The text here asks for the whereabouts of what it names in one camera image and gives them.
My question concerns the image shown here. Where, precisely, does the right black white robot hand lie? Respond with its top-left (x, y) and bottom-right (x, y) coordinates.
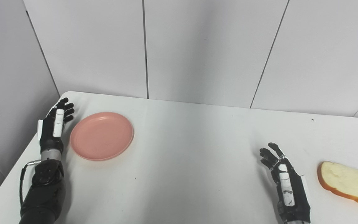
top-left (259, 142), bottom-right (311, 224)

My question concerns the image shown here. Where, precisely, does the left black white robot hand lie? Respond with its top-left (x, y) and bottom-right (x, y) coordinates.
top-left (37, 98), bottom-right (75, 154)

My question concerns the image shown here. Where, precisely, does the pink round plate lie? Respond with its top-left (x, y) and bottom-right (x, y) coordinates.
top-left (70, 112), bottom-right (135, 161)

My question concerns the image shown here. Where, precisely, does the slice of white bread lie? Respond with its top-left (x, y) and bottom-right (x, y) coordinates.
top-left (317, 161), bottom-right (358, 209)

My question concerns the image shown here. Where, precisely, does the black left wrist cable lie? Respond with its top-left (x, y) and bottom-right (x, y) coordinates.
top-left (19, 160), bottom-right (41, 207)

